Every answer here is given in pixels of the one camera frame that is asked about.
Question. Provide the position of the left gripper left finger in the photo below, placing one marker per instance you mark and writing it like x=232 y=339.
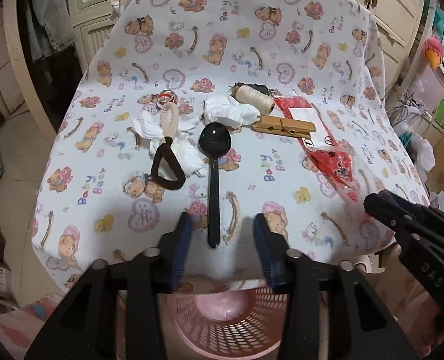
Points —
x=84 y=324

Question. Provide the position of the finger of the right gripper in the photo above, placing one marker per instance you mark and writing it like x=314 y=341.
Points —
x=391 y=210

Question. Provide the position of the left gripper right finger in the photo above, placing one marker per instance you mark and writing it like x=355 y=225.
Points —
x=359 y=324

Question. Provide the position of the white plastic bag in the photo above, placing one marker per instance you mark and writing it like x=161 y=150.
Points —
x=421 y=151

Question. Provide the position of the pink white fuzzy leg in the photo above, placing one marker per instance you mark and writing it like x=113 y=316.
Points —
x=19 y=328

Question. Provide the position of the clear red crumpled wrapper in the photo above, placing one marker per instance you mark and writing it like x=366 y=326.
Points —
x=336 y=165

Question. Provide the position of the pink mesh waste basket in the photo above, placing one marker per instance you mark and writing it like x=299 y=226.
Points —
x=245 y=324

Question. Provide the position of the pink storage box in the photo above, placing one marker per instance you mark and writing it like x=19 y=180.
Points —
x=424 y=88

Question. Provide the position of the wooden clothespin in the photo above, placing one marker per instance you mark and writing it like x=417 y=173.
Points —
x=284 y=127

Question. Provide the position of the pink plush chick toy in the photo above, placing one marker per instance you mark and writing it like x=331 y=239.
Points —
x=433 y=52

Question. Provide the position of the cream thread spool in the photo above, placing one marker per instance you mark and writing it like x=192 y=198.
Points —
x=248 y=95

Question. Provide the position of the black plastic spoon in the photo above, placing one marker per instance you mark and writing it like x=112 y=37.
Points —
x=214 y=142

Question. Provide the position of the crumpled white tissue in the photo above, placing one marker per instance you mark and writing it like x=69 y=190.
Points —
x=229 y=112

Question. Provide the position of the white tissue left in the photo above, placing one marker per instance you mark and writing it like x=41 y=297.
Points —
x=147 y=126

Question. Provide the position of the bear print cloth cover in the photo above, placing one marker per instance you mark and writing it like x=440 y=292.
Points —
x=104 y=196

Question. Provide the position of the red white lollipop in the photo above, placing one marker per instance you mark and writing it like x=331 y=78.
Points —
x=169 y=114

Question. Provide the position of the hanging grey jeans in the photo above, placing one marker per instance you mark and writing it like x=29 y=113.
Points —
x=49 y=27

